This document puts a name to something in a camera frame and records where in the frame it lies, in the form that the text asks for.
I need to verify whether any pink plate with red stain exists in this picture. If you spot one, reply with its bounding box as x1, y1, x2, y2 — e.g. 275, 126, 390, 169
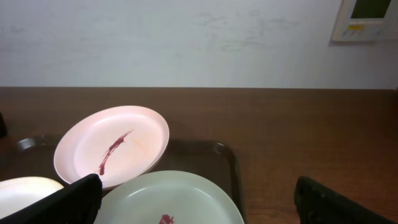
53, 106, 170, 190

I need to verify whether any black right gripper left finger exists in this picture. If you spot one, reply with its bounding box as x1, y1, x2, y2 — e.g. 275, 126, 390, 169
1, 174, 103, 224

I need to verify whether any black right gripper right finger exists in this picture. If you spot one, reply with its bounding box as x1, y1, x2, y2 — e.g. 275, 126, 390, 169
294, 176, 395, 224

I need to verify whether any white plate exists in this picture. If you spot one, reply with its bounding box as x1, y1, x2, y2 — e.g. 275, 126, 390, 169
1, 177, 63, 218

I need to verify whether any white wall control panel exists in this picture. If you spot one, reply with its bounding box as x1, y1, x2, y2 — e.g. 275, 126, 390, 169
331, 0, 397, 42

